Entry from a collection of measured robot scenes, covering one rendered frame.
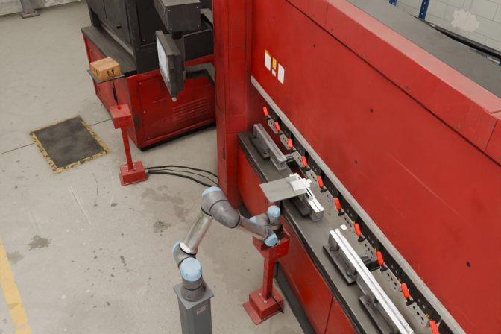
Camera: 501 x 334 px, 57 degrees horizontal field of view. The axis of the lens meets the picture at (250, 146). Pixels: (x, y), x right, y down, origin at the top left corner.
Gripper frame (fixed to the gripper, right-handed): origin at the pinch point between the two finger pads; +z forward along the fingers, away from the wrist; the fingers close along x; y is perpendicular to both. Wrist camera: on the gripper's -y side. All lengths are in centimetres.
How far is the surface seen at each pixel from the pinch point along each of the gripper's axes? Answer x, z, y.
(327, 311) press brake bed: -49, 16, 7
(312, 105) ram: 12, -90, 38
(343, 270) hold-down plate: -47, -15, 19
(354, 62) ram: -20, -134, 36
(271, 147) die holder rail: 65, -19, 44
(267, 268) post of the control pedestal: 3.1, 25.5, -2.7
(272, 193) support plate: 19.9, -24.8, 14.3
